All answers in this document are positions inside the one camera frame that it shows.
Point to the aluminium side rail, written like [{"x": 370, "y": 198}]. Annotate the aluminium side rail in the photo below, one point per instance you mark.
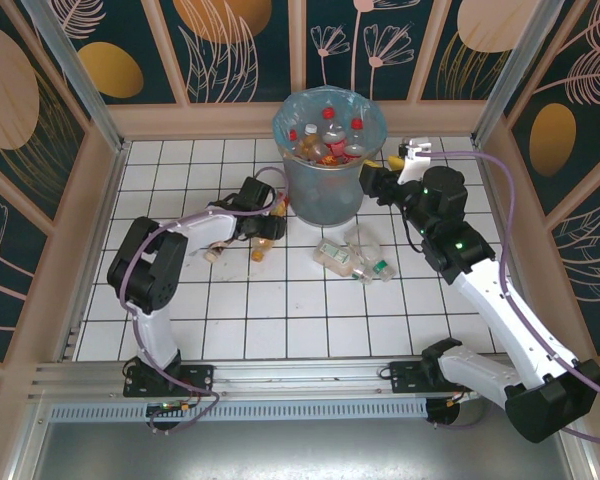
[{"x": 72, "y": 340}]

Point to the clear bottle blue label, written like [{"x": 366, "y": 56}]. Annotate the clear bottle blue label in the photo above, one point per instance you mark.
[{"x": 362, "y": 239}]

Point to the aluminium corner post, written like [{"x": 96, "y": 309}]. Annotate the aluminium corner post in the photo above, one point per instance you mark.
[
  {"x": 75, "y": 75},
  {"x": 515, "y": 60}
]

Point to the grey waste bin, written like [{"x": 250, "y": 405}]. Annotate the grey waste bin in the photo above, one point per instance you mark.
[{"x": 325, "y": 195}]

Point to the green white label bottle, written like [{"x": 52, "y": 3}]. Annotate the green white label bottle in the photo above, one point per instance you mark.
[{"x": 335, "y": 255}]

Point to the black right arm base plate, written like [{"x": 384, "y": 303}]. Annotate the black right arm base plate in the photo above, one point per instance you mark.
[{"x": 405, "y": 375}]

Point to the yellow label plastic bottle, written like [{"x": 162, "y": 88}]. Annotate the yellow label plastic bottle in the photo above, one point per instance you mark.
[{"x": 260, "y": 248}]

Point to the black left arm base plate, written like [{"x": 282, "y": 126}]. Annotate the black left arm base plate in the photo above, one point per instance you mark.
[{"x": 195, "y": 375}]

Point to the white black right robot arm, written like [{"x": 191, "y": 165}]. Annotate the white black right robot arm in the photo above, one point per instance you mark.
[{"x": 505, "y": 310}]

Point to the brown orange label bottle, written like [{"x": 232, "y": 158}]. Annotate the brown orange label bottle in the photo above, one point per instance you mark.
[{"x": 211, "y": 255}]

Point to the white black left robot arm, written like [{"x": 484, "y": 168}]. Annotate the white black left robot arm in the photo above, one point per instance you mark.
[{"x": 150, "y": 340}]

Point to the aluminium frame rail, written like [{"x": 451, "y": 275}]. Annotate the aluminium frame rail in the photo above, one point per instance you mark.
[{"x": 300, "y": 377}]

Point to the red cap clear bottle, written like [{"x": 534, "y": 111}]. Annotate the red cap clear bottle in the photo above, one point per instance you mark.
[{"x": 356, "y": 123}]

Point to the grey metal base panel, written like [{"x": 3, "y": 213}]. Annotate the grey metal base panel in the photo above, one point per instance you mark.
[{"x": 280, "y": 450}]

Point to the amber bottle white cap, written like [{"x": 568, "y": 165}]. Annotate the amber bottle white cap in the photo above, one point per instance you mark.
[{"x": 314, "y": 146}]

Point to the clear bottle green neck band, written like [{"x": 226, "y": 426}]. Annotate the clear bottle green neck band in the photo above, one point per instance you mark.
[{"x": 375, "y": 272}]

